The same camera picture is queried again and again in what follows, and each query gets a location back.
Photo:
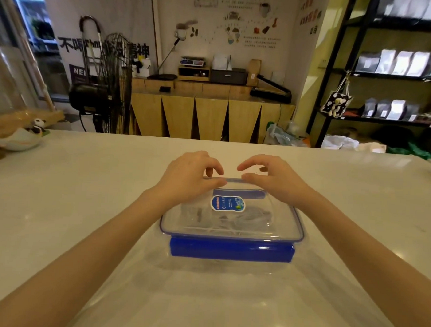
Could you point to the person's right hand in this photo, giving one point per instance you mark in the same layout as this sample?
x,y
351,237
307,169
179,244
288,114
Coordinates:
x,y
281,183

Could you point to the person's left hand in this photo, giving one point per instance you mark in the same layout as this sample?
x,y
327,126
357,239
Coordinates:
x,y
185,178

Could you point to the person's right thumb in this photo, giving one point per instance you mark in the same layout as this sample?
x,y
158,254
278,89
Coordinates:
x,y
253,179

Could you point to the person's left thumb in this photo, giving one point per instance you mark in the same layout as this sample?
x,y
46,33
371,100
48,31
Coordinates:
x,y
214,183

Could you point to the clear lid with blue latches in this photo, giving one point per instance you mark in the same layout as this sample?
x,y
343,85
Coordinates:
x,y
269,223

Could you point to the person's left forearm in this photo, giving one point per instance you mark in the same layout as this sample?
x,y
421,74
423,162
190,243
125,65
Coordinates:
x,y
78,262

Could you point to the person's right forearm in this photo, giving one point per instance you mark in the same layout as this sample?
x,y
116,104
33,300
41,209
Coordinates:
x,y
367,265

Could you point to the clear plastic bag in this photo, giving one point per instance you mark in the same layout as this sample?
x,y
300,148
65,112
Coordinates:
x,y
283,135

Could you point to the wooden counter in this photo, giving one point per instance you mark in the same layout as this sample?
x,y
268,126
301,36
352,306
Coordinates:
x,y
210,115

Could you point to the black sealing machine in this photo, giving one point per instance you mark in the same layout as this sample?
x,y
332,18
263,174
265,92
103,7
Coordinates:
x,y
271,91

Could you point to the white plastic bag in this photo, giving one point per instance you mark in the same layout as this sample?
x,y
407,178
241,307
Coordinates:
x,y
339,142

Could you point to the black drawer box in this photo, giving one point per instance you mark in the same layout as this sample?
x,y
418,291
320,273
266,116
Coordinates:
x,y
228,76

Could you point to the brown paper bag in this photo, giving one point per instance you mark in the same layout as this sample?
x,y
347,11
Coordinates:
x,y
254,73

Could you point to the small black box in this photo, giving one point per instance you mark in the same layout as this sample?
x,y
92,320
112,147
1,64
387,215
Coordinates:
x,y
165,89

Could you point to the small wooden shelf box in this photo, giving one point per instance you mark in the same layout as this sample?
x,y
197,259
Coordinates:
x,y
194,73

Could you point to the hanging bag with teddy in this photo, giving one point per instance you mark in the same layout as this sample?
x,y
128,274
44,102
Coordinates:
x,y
336,101

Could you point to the white paper envelopes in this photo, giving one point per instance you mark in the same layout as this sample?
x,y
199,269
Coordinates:
x,y
222,62

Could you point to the digital scale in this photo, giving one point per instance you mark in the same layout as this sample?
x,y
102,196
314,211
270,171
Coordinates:
x,y
192,61

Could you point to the dark coffee pouch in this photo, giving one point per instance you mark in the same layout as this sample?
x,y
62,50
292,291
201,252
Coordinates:
x,y
383,109
368,63
370,107

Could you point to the black metal shelf rack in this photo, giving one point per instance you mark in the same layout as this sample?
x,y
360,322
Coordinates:
x,y
337,63

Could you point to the black standing fan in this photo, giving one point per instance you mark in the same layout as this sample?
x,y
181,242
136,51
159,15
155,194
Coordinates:
x,y
108,87

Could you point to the white coffee pouch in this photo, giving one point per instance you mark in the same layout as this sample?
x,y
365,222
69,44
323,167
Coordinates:
x,y
402,63
396,109
385,61
418,64

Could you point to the green plastic bag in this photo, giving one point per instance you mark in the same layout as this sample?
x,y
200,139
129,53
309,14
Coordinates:
x,y
413,151

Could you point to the silver hand truck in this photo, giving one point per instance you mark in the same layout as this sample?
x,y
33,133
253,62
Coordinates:
x,y
91,44

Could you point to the white bowl with panda figure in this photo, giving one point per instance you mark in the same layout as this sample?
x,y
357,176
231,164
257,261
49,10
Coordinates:
x,y
19,137

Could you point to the white banner with black letters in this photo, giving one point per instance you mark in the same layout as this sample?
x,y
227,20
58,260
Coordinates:
x,y
72,22

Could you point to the glass door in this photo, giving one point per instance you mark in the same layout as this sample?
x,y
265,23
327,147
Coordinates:
x,y
43,39

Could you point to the wooden pole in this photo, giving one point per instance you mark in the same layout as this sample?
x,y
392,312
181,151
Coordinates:
x,y
29,49

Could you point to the clear glass jar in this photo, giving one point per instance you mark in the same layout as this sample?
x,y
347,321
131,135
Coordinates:
x,y
5,83

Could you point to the row of pale pouches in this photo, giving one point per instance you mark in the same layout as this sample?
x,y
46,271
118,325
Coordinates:
x,y
415,8

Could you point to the illustrated wall poster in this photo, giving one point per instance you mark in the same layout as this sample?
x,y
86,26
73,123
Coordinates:
x,y
234,24

